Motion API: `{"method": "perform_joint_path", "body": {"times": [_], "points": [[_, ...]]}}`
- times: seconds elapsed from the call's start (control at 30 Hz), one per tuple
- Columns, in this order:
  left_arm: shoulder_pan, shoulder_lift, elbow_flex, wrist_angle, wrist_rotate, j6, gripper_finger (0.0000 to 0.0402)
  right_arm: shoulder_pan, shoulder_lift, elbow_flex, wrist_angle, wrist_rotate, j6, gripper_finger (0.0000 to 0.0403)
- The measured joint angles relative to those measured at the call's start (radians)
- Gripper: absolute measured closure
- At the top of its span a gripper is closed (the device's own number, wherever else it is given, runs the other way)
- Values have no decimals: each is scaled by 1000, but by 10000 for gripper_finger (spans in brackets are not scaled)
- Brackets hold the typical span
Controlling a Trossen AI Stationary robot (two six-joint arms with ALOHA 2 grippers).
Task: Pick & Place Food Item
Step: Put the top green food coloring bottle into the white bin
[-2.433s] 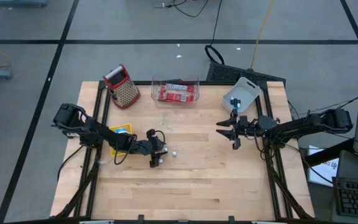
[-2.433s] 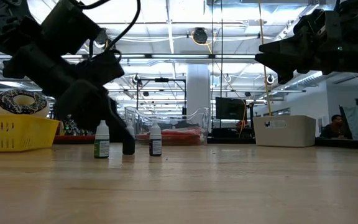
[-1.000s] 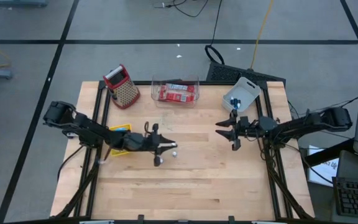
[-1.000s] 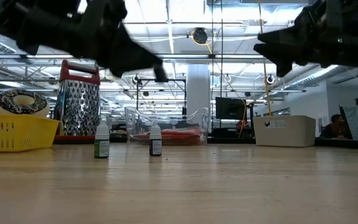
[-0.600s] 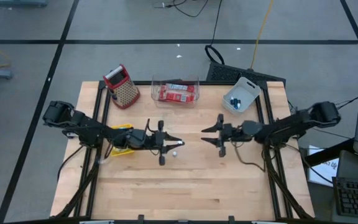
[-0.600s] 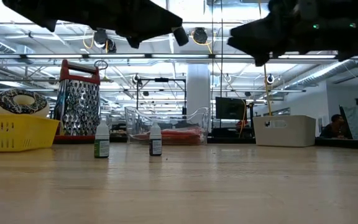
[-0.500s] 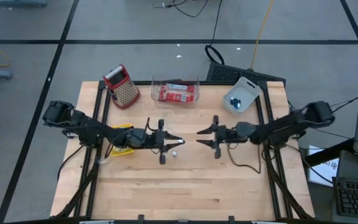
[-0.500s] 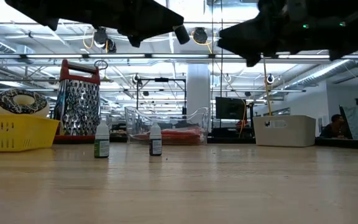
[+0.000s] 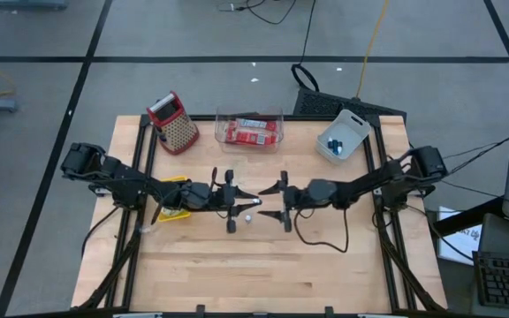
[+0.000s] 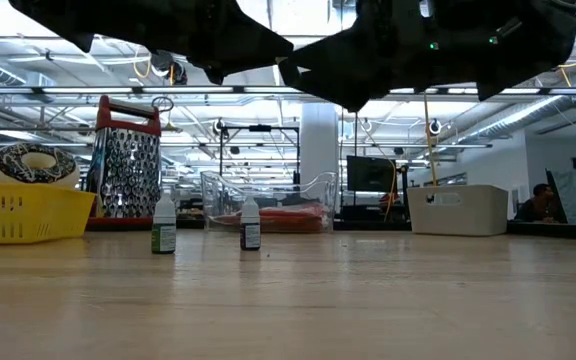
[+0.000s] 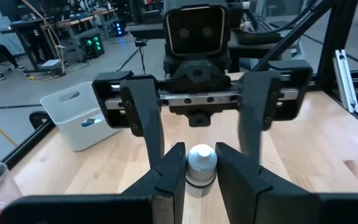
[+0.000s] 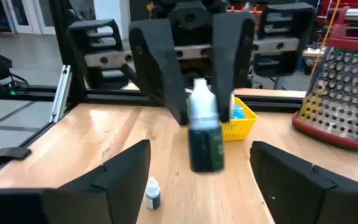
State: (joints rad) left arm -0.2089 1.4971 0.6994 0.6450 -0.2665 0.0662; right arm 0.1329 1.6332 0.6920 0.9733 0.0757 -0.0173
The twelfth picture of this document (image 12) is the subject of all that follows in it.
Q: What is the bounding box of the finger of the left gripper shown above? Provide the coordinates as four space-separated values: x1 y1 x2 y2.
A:
211 12 256 123
129 19 189 126

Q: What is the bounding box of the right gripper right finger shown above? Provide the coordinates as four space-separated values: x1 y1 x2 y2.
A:
249 141 358 224

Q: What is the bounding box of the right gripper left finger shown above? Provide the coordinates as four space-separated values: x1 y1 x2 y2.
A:
0 139 152 224

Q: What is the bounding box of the green-label dropper bottle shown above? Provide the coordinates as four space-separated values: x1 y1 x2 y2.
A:
187 77 226 174

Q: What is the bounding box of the purple-label dropper bottle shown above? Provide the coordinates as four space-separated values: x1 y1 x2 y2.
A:
145 176 162 210

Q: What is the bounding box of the yellow plastic basket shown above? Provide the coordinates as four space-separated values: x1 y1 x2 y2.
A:
221 96 259 142

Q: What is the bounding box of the black table clamp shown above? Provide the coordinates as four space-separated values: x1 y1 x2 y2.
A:
0 146 32 166

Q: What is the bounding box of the red steel box grater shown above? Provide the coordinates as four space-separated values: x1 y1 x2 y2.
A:
291 6 358 152

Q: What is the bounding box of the yellow hanging cable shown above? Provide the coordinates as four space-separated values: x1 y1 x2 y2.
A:
308 0 342 82

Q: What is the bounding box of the silver aluminium bracket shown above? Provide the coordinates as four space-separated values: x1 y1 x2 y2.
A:
48 64 73 124

